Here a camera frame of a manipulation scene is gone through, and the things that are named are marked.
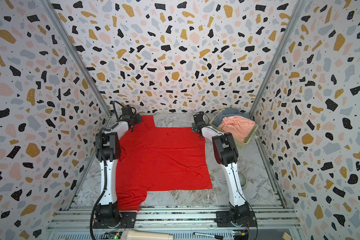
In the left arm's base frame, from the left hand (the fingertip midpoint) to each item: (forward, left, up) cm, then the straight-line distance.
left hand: (138, 114), depth 114 cm
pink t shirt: (-17, -72, +4) cm, 74 cm away
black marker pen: (-76, -49, -4) cm, 91 cm away
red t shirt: (-36, -17, -4) cm, 40 cm away
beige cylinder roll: (-75, -14, -8) cm, 76 cm away
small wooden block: (-77, -82, -4) cm, 113 cm away
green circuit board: (-75, -2, -5) cm, 75 cm away
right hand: (-7, -46, -2) cm, 46 cm away
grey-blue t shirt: (-2, -68, +3) cm, 68 cm away
